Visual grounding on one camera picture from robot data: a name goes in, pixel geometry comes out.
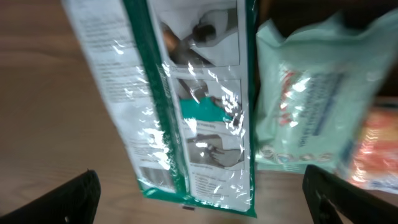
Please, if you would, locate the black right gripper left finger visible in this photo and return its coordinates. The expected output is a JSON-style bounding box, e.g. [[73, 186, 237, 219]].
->
[[1, 170, 101, 224]]

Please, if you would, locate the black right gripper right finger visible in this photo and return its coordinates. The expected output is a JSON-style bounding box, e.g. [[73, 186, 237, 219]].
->
[[302, 165, 397, 224]]

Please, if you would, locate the orange small box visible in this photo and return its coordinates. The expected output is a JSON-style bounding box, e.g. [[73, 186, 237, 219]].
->
[[340, 108, 397, 194]]

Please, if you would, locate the green white gloves package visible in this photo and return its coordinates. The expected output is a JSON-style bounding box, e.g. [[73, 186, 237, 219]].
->
[[62, 0, 256, 217]]

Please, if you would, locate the white mint wipes pack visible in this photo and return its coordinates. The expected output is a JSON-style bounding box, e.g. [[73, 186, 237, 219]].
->
[[255, 10, 397, 173]]

